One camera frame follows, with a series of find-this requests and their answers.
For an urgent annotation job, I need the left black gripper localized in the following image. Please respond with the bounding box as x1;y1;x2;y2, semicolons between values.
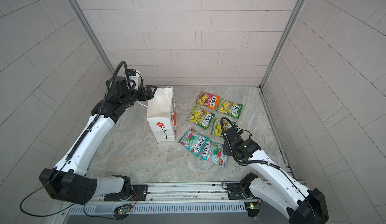
118;85;157;109

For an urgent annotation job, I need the white floral paper bag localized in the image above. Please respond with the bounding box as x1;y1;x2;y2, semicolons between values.
137;85;177;142

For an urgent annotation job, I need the green Fox's candy packet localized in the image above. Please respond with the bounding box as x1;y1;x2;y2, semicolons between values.
217;99;243;119

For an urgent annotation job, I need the teal Fox's candy packet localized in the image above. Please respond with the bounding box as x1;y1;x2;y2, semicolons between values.
179;128;208;157

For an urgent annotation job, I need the orange Fox's candy packet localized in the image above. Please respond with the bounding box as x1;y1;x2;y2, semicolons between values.
196;91;221;110

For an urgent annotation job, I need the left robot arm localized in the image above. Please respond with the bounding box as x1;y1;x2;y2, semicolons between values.
39;77;157;205

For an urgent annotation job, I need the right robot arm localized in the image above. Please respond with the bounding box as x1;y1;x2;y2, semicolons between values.
223;127;329;224

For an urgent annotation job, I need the right circuit board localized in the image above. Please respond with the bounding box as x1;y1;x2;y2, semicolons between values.
244;202;261;219

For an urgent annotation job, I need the circuit board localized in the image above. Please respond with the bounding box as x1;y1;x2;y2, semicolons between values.
244;202;261;219
113;205;132;215

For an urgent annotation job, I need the left circuit board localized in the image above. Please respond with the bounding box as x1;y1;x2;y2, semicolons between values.
113;205;132;215

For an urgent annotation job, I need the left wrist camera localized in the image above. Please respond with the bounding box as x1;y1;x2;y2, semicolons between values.
127;69;143;89

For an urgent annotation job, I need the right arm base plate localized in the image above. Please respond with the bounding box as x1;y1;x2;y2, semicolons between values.
221;182;261;201

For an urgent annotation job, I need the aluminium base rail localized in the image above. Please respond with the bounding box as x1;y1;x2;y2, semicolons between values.
58;180;313;207

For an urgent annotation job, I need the left black corrugated cable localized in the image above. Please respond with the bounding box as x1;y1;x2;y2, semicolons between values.
64;60;136;161

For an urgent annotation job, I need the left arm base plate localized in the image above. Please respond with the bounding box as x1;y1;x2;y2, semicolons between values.
104;184;149;202

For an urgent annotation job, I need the left loose black cable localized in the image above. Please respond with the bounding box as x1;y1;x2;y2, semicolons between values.
19;169;76;218

